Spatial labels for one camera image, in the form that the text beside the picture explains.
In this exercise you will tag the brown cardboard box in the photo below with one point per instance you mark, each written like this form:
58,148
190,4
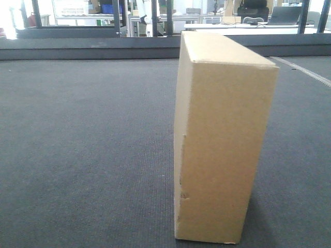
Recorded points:
223,96

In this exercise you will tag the small cardboard box on table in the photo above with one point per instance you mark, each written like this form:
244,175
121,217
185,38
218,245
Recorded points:
231,20

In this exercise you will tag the white table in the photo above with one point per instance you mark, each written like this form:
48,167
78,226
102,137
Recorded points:
243,29

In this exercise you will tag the blue bin in background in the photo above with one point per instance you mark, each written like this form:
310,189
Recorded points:
108,9

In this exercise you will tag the black office chair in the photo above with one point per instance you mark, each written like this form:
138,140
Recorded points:
253,9

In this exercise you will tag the white printed sign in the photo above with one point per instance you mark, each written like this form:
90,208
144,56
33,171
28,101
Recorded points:
71,7

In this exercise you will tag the open black laptop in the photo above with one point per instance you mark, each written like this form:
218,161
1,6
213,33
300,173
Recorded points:
285,15

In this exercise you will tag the black frame post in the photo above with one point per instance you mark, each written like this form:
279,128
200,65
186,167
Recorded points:
117,23

